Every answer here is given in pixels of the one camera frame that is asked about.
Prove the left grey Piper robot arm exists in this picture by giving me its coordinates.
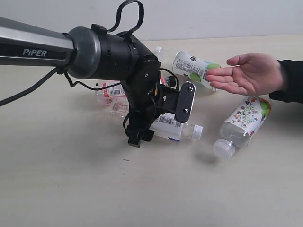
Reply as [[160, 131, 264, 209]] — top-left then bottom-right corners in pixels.
[[0, 18, 180, 147]]

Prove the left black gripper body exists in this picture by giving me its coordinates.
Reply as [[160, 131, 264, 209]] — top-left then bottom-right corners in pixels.
[[123, 83, 181, 148]]

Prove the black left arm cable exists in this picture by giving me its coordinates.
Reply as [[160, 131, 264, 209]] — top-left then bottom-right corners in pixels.
[[0, 0, 180, 107]]

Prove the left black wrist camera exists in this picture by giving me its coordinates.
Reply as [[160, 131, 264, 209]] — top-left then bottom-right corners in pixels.
[[175, 81, 196, 123]]

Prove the floral label clear bottle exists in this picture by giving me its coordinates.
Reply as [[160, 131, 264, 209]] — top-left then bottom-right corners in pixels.
[[213, 95, 272, 159]]

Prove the open palm human hand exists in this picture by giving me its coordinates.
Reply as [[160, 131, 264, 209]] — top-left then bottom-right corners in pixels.
[[206, 53, 287, 96]]

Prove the white label clear bottle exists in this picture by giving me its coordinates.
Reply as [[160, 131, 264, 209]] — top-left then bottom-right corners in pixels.
[[108, 97, 204, 143]]

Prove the pink label black-cap bottle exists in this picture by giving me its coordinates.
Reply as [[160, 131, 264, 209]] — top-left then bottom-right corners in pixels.
[[95, 76, 177, 106]]

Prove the lime label clear bottle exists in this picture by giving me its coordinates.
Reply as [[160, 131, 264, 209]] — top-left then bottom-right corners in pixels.
[[153, 47, 221, 92]]

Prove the black sleeved forearm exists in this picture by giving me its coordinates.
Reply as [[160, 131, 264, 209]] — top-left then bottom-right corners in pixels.
[[269, 60, 303, 104]]

